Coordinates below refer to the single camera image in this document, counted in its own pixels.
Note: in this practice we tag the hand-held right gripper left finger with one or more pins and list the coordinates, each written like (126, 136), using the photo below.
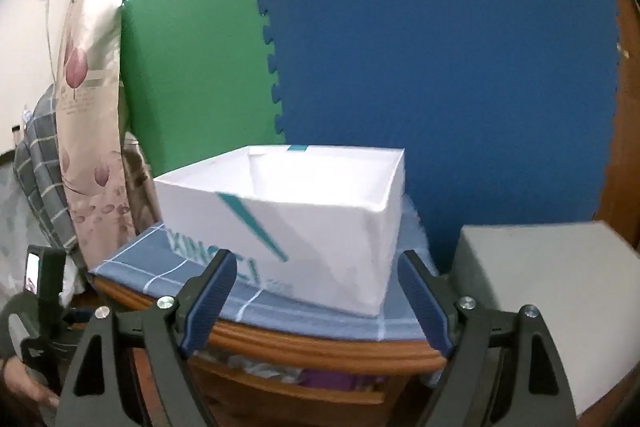
(210, 302)

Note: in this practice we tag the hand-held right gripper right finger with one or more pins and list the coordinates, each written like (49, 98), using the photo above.
(425, 302)

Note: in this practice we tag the white underwear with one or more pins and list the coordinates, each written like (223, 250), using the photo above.
(260, 366)

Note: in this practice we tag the purple underwear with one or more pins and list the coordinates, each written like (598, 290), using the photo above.
(340, 379)

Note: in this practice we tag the wooden drawer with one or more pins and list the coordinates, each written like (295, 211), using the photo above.
(280, 402)

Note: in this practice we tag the white cardboard box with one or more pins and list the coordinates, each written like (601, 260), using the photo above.
(310, 227)

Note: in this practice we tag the person's left hand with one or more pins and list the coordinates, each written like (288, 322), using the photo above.
(22, 382)

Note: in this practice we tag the blue checked cloth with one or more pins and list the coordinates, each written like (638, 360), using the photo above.
(150, 264)

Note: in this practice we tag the grey plaid quilt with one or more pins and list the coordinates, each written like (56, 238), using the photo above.
(45, 167)

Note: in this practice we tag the grey box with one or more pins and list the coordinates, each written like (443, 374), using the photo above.
(550, 297)

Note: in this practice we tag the beige leaf-print curtain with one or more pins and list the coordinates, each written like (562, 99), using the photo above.
(87, 132)

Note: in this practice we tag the green foam mat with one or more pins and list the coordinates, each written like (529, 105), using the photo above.
(200, 72)

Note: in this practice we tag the blue foam mat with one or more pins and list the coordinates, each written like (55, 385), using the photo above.
(440, 57)

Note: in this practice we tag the brown wooden frame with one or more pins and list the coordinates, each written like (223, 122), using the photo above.
(625, 107)

